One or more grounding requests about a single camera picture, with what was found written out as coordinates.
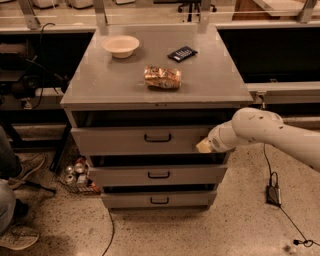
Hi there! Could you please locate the grey sneaker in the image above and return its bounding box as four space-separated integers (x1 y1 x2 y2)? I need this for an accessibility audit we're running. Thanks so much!
9 154 46 189
0 224 40 251

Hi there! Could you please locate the shiny snack bag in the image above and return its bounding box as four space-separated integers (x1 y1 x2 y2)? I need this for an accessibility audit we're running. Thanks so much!
144 66 182 89

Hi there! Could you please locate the grey middle drawer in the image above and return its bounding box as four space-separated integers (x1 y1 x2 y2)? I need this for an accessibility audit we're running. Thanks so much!
89 164 227 187

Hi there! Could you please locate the black power adapter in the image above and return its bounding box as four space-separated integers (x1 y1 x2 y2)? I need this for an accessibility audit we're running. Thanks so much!
266 186 282 207

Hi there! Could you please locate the grey sneaker lower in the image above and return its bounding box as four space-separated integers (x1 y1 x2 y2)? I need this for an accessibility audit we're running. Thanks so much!
0 224 40 251

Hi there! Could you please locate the white paper bowl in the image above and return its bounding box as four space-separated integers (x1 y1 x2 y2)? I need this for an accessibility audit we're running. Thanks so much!
102 35 140 59

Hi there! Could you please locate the grey metal drawer cabinet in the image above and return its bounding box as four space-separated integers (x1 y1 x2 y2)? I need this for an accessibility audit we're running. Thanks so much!
61 23 252 195

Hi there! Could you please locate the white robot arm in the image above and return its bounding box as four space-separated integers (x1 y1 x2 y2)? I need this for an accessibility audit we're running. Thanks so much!
196 107 320 171

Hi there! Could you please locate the grey top drawer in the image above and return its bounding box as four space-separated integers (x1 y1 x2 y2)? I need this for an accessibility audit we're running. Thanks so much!
71 126 210 156

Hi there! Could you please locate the black office chair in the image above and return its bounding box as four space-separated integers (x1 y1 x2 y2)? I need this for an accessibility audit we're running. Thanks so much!
177 0 217 23

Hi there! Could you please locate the grey drawer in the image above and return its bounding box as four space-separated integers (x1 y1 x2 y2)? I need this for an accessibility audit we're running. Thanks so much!
71 126 210 156
89 164 227 187
101 191 217 209

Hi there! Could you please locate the grey sneaker upper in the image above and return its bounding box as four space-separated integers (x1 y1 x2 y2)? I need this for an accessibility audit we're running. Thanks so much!
9 154 46 189

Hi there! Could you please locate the black calculator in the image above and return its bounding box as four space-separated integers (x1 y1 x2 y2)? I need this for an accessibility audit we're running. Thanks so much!
167 46 197 63

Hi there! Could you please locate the person leg in jeans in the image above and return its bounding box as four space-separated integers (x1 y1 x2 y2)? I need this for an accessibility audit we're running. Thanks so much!
0 127 22 234

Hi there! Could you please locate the black floor cable right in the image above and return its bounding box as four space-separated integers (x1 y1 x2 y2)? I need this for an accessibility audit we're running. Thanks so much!
261 143 320 248

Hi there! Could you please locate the dark equipment on left shelf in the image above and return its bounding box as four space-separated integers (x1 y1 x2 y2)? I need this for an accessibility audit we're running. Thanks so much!
0 42 69 109

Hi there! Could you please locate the yellow white gripper body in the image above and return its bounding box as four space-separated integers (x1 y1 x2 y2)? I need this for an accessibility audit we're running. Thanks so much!
196 138 212 153

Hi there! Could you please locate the black cable under cabinet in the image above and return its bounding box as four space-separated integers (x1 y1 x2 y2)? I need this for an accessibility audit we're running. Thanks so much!
101 209 116 256

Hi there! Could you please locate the grey bottom drawer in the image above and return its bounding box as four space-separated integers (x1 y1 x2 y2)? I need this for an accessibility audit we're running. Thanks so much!
101 191 217 209

